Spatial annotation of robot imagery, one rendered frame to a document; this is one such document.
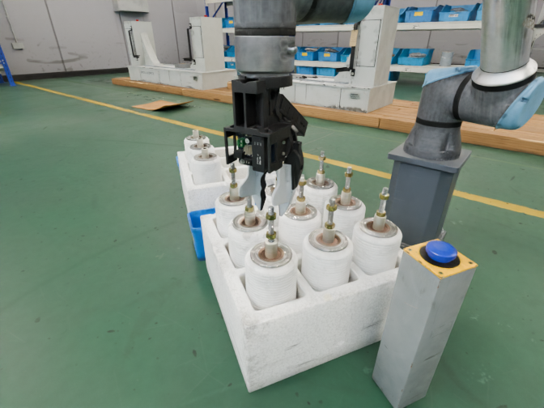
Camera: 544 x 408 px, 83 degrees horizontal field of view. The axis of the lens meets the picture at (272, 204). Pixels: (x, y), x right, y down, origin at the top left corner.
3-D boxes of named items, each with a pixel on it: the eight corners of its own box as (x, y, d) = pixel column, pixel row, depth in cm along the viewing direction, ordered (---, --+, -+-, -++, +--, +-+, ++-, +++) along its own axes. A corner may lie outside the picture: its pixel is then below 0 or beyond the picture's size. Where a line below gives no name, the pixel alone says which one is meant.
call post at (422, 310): (399, 364, 63) (437, 240, 49) (426, 397, 58) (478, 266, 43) (371, 376, 61) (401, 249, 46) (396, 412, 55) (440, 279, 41)
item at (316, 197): (315, 227, 97) (319, 173, 88) (338, 240, 90) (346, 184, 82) (292, 238, 92) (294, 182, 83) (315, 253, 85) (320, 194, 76)
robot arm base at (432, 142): (412, 141, 100) (418, 109, 95) (465, 150, 91) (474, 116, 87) (395, 153, 89) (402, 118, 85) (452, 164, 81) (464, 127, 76)
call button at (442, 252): (437, 248, 47) (440, 236, 46) (460, 263, 44) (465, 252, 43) (417, 254, 46) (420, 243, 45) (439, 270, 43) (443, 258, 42)
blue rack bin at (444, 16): (446, 23, 440) (450, 6, 430) (477, 22, 418) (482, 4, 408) (435, 22, 406) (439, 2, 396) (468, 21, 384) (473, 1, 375)
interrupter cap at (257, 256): (259, 274, 51) (259, 271, 51) (244, 249, 57) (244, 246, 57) (299, 262, 54) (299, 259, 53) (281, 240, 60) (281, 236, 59)
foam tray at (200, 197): (266, 179, 148) (265, 142, 139) (299, 218, 115) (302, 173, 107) (182, 190, 136) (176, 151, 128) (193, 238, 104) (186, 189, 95)
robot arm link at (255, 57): (255, 36, 42) (309, 36, 39) (256, 72, 45) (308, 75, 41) (221, 36, 37) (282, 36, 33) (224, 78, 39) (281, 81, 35)
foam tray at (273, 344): (323, 240, 103) (327, 191, 95) (409, 329, 71) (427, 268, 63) (206, 268, 90) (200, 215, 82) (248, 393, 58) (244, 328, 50)
